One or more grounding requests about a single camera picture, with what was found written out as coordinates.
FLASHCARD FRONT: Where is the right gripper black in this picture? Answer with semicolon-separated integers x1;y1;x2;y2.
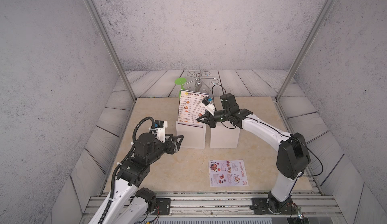
197;109;231;128

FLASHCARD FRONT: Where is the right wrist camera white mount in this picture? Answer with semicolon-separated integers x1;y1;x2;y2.
199;96;216;116

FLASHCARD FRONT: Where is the white menu rack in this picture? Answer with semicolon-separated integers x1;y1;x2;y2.
176;121;206;149
210;123;240;149

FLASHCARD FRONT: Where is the metal frame post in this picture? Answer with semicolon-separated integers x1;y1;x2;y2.
84;0;137;102
275;0;336;102

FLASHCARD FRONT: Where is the dim sum inn menu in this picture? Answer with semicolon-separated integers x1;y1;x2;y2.
177;90;209;127

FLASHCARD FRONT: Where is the green plastic wine glass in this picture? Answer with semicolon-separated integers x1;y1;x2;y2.
174;77;186;98

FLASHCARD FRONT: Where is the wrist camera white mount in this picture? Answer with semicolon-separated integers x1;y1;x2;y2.
149;120;168;143
199;96;216;116

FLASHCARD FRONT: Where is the white menu rack left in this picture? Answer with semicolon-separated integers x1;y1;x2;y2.
176;121;206;149

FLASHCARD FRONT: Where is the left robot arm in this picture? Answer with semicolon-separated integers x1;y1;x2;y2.
89;133;184;224

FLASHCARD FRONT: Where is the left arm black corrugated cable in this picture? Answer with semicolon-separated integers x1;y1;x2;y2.
96;116;155;224

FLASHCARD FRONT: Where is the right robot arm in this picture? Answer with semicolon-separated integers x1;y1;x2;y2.
197;94;310;215

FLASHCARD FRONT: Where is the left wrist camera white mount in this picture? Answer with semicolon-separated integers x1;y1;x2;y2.
149;120;168;143

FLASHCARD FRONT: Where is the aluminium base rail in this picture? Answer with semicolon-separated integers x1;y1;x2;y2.
81;190;342;224

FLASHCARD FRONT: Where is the right metal frame post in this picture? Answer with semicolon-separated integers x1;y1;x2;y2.
275;0;336;102

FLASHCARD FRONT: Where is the left metal frame post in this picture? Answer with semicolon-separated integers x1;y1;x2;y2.
84;0;137;102

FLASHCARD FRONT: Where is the chrome glass holder stand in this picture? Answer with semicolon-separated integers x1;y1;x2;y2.
183;70;220;94

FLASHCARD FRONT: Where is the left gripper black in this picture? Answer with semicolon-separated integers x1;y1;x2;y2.
145;133;184;167

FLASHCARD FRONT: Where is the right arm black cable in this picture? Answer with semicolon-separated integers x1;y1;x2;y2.
211;84;324;194

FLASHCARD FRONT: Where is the white menu rack right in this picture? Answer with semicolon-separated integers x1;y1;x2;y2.
210;123;240;149

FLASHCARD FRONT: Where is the pink special menu sheet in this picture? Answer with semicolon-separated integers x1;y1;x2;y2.
208;159;249;187

